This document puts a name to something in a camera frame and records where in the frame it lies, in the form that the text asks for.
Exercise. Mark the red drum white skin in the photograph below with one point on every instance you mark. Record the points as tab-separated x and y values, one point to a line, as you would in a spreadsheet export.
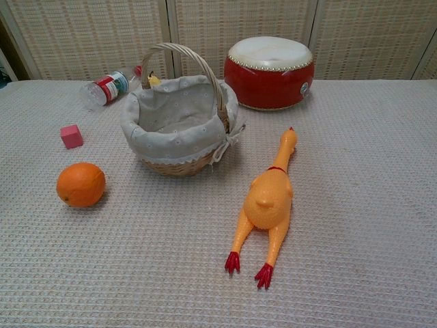
269	82

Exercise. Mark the red foam cube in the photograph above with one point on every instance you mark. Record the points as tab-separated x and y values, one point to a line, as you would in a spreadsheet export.
71	136

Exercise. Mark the beige waffle tablecloth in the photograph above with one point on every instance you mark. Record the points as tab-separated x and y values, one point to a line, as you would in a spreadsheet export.
218	259

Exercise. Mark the clear plastic bottle red label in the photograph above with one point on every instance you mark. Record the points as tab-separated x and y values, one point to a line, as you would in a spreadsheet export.
106	88

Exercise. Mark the orange fruit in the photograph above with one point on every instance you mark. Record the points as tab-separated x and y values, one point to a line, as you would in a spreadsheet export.
80	184

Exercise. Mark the woven basket with cloth liner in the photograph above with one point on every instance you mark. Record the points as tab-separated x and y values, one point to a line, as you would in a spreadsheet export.
177	112

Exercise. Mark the yellow pear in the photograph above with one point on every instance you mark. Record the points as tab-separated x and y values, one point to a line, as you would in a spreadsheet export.
153	80

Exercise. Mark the yellow rubber chicken toy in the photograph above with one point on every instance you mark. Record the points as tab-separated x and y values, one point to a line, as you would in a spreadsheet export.
269	201

